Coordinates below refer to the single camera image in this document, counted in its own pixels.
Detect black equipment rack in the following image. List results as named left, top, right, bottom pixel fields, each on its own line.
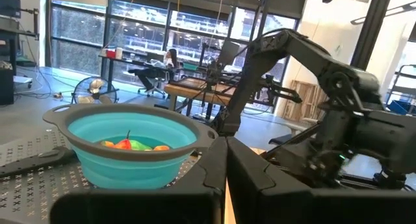
left=0, top=0, right=40, bottom=106

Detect grey perforated metal stand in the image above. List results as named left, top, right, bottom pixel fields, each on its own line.
left=0, top=126, right=204, bottom=224

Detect black office desk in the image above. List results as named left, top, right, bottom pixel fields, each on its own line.
left=98, top=47, right=170, bottom=88

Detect black frame post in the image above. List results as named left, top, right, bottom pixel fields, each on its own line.
left=350, top=0, right=395, bottom=71

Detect green toy fruit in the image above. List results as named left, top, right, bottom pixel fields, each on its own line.
left=129, top=139, right=153, bottom=151

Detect person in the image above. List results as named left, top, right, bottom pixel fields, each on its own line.
left=128, top=47, right=179, bottom=92

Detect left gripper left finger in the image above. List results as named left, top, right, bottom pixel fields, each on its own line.
left=50, top=136, right=228, bottom=224

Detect blue bin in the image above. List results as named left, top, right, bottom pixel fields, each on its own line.
left=388, top=99, right=416, bottom=115

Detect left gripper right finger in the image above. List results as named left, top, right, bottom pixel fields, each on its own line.
left=227, top=138, right=416, bottom=224

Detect blue collapsible colander grey rim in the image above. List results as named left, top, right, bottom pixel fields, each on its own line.
left=42, top=103, right=219, bottom=190

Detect metal cart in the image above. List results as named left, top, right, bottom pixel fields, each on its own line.
left=386, top=64, right=416, bottom=114

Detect wooden work table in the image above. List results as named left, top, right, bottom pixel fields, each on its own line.
left=164, top=77, right=238, bottom=118

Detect orange and green toy vegetables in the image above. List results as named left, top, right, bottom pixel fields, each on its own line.
left=114, top=129, right=133, bottom=151

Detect wooden crate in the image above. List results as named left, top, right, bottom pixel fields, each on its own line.
left=282, top=80, right=329, bottom=121

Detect black floor fan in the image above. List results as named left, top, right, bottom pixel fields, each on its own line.
left=70, top=77, right=118, bottom=105

